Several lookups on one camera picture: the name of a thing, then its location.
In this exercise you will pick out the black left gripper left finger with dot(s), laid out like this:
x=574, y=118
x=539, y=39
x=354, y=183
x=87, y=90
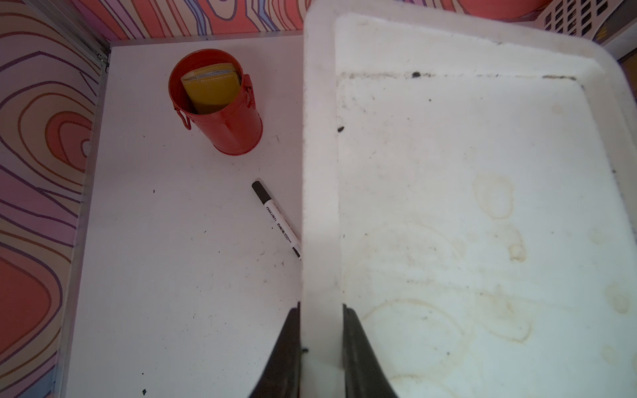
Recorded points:
x=281, y=376

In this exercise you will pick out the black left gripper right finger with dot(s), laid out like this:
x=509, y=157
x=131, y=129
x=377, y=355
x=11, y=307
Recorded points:
x=363, y=375

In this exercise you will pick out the white plastic drawer cabinet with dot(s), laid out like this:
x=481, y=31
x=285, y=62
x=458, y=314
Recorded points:
x=469, y=190

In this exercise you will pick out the black white marker pen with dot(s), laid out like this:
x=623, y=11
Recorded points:
x=278, y=218

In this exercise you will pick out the red metal bucket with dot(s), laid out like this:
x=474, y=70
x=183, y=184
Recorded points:
x=233, y=130

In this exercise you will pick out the white desk file organizer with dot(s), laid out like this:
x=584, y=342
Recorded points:
x=601, y=21

